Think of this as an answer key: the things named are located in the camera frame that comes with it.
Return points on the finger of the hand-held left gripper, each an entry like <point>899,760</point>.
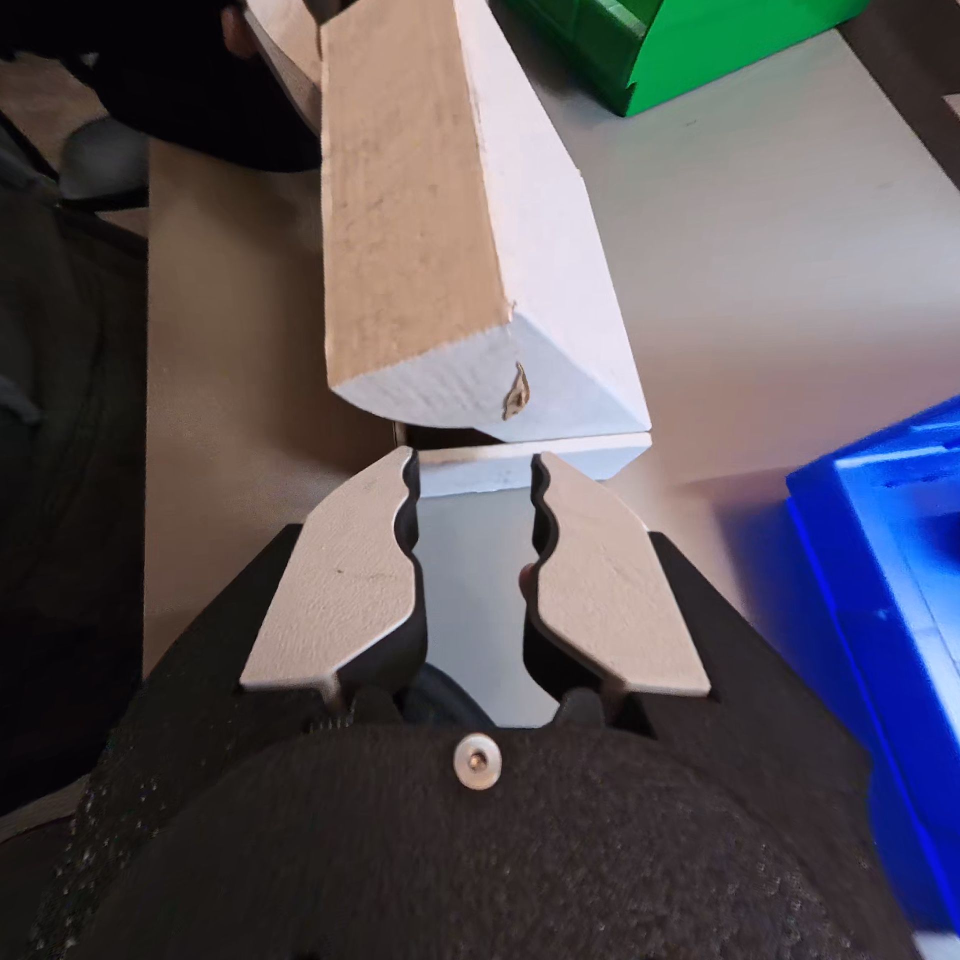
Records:
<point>292,45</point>

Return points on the person's right hand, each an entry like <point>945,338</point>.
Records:
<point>527,581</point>

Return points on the grey desk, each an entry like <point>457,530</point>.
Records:
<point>750,262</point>

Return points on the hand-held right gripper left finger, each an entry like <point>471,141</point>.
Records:
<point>337,592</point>

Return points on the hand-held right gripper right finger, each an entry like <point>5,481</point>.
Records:
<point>615,592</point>

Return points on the green plastic bin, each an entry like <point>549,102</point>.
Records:
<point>675,67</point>

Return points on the person's left hand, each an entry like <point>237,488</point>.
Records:
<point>238,30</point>

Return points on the white cardboard mailer box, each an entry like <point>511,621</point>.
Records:
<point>405,225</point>

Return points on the blue plastic bin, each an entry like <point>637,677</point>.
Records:
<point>862,600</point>

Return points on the person's dark clothing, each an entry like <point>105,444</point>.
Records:
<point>60,450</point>

